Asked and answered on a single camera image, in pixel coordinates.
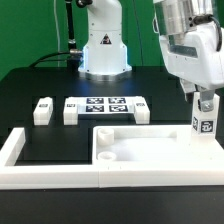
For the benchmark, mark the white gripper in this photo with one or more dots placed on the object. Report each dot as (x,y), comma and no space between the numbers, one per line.
(198,62)

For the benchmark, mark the white desk top tray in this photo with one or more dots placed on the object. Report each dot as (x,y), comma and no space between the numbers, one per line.
(154,145)

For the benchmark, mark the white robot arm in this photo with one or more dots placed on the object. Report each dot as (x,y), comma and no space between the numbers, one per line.
(106,54)

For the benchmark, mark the fiducial marker base sheet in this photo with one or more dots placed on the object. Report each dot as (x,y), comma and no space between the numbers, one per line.
(105,105)

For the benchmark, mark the white U-shaped obstacle fence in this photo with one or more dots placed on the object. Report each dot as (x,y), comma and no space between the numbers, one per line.
(105,174)

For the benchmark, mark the black camera stand pole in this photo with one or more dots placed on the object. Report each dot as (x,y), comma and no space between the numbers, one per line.
(72,63)

